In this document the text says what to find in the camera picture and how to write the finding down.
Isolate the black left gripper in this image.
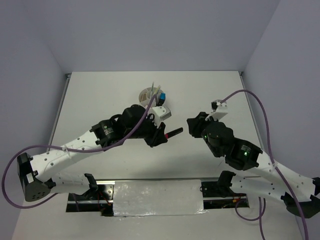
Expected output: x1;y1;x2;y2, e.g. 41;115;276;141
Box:
125;113;168;148

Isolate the pink capped black highlighter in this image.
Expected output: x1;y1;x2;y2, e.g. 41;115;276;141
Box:
165;127;184;139

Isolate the blue capped black highlighter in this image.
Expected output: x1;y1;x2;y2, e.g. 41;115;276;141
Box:
157;92;166;106

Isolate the yellow highlighter pen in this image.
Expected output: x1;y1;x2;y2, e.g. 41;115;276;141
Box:
154;85;161;95

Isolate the green pen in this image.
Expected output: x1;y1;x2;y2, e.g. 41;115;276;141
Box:
149;81;155;99

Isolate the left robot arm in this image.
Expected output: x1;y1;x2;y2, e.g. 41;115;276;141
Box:
17;104;172;202

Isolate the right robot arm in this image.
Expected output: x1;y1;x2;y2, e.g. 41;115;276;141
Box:
187;112;320;219

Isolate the white round divided organizer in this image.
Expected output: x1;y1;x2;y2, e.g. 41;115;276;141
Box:
138;86;166;107

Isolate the silver foil covered plate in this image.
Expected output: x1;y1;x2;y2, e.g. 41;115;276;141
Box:
113;179;206;217

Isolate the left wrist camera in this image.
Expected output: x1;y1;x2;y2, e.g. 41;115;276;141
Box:
149;105;172;128

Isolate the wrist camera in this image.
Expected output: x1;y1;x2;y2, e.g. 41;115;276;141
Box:
205;99;228;121
149;105;172;128

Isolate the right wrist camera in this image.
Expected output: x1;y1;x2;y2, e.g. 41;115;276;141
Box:
205;99;228;121

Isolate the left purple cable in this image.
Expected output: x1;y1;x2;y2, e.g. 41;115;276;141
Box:
1;96;157;210

